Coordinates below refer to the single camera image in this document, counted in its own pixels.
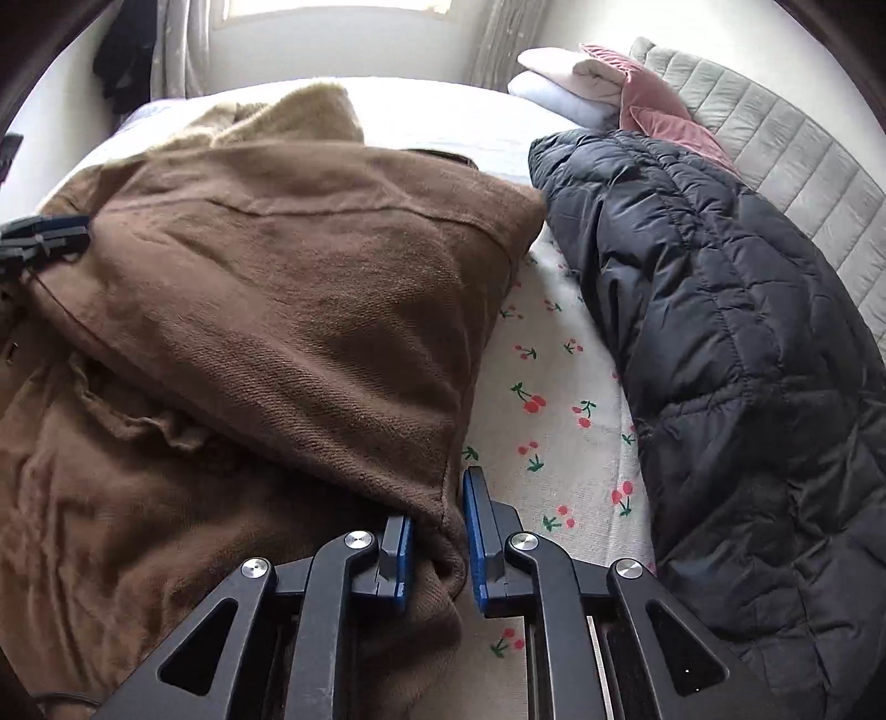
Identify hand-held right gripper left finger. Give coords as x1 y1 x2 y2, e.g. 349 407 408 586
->
93 516 417 720

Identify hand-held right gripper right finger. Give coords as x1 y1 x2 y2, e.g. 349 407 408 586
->
461 466 790 720

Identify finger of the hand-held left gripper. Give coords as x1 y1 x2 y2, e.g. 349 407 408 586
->
0 214 93 243
0 234 91 270

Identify brown coat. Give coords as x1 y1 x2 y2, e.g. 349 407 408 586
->
0 81 549 720

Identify dark hanging clothes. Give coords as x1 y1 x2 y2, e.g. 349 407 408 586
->
92 6 162 116

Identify cherry print bed sheet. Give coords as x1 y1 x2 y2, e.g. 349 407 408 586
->
459 227 660 720

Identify grey curtain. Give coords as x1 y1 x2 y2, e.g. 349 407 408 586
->
469 0 549 92
151 0 217 102

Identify black puffer jacket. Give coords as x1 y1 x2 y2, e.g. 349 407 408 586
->
527 127 886 720

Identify bright window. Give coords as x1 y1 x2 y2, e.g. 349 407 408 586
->
220 0 456 16

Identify white duvet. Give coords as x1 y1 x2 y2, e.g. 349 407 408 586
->
116 74 549 203

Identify lavender folded garment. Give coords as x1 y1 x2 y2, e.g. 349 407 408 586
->
507 72 611 130

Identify pink velvet garment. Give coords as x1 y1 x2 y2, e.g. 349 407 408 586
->
579 43 743 176

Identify grey padded headboard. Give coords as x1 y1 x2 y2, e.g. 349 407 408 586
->
626 36 882 328

